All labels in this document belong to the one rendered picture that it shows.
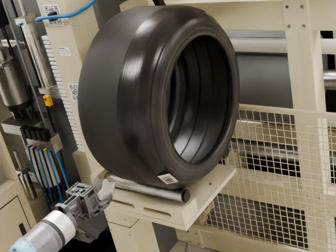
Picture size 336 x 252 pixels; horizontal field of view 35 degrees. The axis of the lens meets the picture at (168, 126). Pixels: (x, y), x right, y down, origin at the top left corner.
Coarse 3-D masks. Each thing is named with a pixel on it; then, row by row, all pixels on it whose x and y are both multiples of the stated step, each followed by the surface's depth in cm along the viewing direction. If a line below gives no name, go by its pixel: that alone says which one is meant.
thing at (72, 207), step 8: (80, 184) 149; (88, 184) 149; (72, 192) 146; (80, 192) 145; (88, 192) 145; (96, 192) 148; (72, 200) 143; (80, 200) 145; (88, 200) 145; (96, 200) 149; (56, 208) 143; (64, 208) 140; (72, 208) 143; (80, 208) 146; (88, 208) 146; (96, 208) 148; (72, 216) 142; (80, 216) 146; (88, 216) 147
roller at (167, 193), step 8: (112, 176) 193; (120, 184) 190; (128, 184) 188; (136, 184) 186; (144, 184) 184; (144, 192) 185; (152, 192) 182; (160, 192) 180; (168, 192) 178; (176, 192) 177; (184, 192) 176; (176, 200) 178; (184, 200) 176
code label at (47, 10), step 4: (44, 4) 178; (48, 4) 176; (52, 4) 175; (56, 4) 174; (44, 8) 178; (48, 8) 177; (52, 8) 176; (56, 8) 175; (48, 12) 178; (56, 12) 176; (48, 20) 180; (56, 20) 178; (60, 20) 177; (48, 24) 181; (52, 24) 180; (56, 24) 179; (60, 24) 178
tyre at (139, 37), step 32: (128, 32) 158; (160, 32) 154; (192, 32) 162; (224, 32) 178; (96, 64) 158; (128, 64) 152; (160, 64) 151; (192, 64) 203; (224, 64) 194; (96, 96) 157; (128, 96) 150; (160, 96) 152; (192, 96) 206; (224, 96) 198; (96, 128) 160; (128, 128) 152; (160, 128) 154; (192, 128) 203; (224, 128) 187; (96, 160) 172; (128, 160) 160; (160, 160) 158; (192, 160) 193
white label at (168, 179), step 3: (165, 174) 160; (168, 174) 160; (159, 177) 162; (162, 177) 162; (165, 177) 162; (168, 177) 162; (171, 177) 162; (162, 180) 163; (165, 180) 163; (168, 180) 163; (171, 180) 163; (174, 180) 163; (168, 183) 165
